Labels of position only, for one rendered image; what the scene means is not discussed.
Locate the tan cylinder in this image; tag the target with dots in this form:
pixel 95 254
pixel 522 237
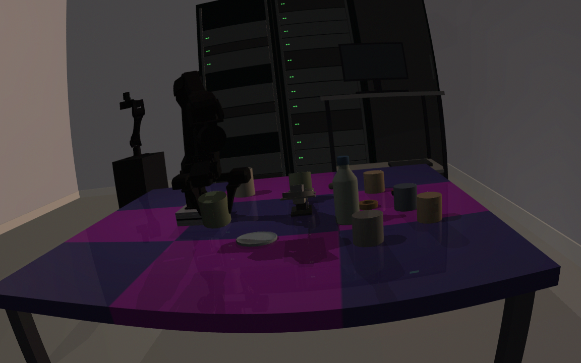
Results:
pixel 246 189

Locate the brown ring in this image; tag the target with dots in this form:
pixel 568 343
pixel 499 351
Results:
pixel 368 204

